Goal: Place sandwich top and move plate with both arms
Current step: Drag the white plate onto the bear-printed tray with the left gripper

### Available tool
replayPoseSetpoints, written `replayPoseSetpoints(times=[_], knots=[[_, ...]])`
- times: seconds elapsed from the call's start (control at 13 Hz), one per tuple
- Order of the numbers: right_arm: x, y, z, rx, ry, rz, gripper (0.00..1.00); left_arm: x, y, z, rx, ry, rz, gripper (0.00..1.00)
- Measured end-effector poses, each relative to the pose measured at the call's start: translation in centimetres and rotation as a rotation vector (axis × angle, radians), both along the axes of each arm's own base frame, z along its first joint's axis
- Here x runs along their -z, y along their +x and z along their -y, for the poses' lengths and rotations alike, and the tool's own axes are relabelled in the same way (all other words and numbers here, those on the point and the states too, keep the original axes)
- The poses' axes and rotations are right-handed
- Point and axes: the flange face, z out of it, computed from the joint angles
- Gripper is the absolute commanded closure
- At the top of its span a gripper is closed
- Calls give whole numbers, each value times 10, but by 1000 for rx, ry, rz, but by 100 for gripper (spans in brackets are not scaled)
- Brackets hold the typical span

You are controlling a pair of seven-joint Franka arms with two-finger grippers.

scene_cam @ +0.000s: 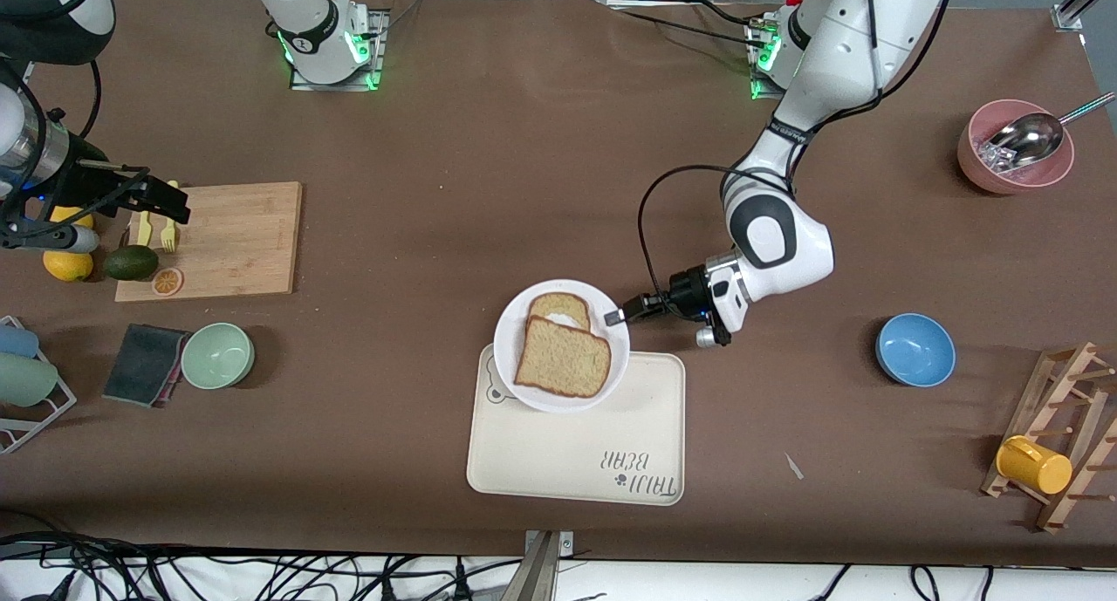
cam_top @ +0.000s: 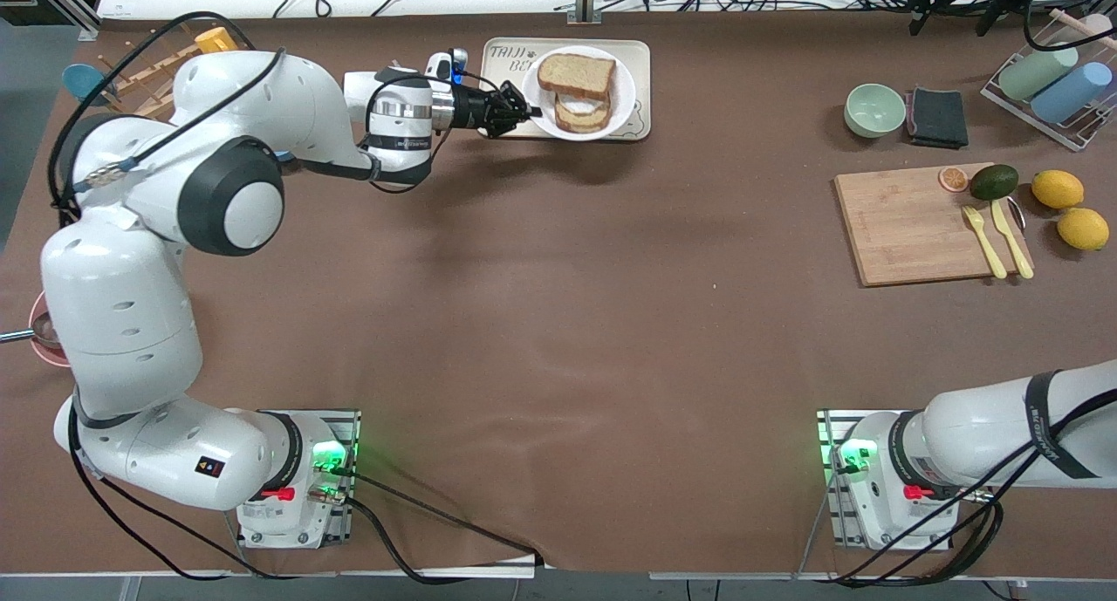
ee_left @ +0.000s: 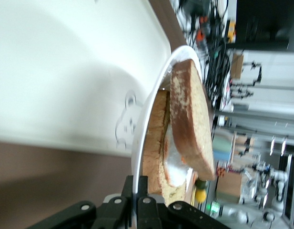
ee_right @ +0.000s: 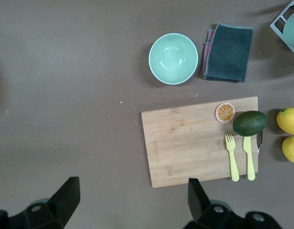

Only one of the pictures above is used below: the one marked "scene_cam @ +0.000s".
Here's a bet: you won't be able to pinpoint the wooden mug rack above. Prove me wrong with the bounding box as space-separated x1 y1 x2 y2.
980 341 1117 533

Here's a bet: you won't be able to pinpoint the blue bowl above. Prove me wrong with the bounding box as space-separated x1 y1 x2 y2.
875 312 956 387

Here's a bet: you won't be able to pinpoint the cream bear print tray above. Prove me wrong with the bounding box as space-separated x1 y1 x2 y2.
466 342 687 507

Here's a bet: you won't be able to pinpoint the white round plate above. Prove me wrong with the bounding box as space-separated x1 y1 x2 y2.
493 278 631 413

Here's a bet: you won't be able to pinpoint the light blue cup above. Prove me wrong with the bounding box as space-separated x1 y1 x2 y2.
0 324 41 359

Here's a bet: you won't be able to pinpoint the pale green cup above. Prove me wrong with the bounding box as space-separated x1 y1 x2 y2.
0 353 59 408

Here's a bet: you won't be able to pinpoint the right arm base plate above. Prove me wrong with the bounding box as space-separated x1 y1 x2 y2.
290 10 390 92

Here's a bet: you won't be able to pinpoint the metal scoop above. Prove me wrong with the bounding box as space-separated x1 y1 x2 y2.
986 92 1117 171

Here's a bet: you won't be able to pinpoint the light green bowl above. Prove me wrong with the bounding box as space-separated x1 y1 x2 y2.
181 322 256 390

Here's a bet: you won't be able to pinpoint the wooden cutting board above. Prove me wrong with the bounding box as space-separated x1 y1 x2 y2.
114 181 303 304

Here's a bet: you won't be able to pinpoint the dark green avocado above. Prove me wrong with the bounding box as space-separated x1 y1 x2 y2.
103 244 161 282

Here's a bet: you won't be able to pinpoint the plain brown bread slice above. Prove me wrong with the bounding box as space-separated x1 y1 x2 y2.
514 315 613 400

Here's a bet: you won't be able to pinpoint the yellow mug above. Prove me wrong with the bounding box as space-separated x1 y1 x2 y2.
996 435 1073 495

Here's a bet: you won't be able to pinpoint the yellow toy fork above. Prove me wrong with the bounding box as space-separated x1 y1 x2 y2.
160 181 181 254

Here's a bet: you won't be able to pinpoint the clear ice cubes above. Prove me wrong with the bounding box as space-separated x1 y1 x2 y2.
977 139 1020 177

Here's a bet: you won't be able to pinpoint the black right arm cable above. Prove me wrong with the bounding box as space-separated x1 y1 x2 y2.
81 51 103 140

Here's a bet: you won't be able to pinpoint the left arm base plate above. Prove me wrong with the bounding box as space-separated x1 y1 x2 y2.
749 17 791 101

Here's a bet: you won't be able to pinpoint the dark grey sponge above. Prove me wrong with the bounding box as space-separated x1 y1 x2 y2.
102 324 191 408

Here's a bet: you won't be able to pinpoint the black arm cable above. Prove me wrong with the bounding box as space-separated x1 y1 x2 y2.
637 163 795 302
81 51 103 140

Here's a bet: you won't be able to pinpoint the white wire rack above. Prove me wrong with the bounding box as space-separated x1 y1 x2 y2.
0 316 78 455

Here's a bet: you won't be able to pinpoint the tangled black floor cables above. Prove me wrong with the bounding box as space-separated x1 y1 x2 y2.
0 531 524 601

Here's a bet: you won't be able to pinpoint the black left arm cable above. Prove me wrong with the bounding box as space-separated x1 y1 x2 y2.
637 163 795 302

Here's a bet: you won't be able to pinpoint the pink bowl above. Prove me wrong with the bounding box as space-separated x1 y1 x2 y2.
957 99 1076 195

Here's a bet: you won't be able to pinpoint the metal table bracket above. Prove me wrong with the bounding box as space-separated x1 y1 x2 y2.
522 529 575 601

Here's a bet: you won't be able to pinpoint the black cable on table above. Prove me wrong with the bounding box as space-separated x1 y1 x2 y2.
606 0 771 51

